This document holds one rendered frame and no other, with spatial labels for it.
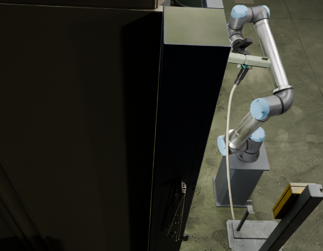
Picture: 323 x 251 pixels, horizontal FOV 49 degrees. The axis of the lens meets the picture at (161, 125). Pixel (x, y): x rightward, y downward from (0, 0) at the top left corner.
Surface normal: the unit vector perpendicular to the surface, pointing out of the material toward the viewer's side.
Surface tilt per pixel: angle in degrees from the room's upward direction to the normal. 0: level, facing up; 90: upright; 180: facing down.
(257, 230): 0
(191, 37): 0
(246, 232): 0
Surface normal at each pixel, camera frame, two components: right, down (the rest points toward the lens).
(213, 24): 0.05, -0.63
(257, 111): -0.92, 0.15
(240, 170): 0.00, 0.77
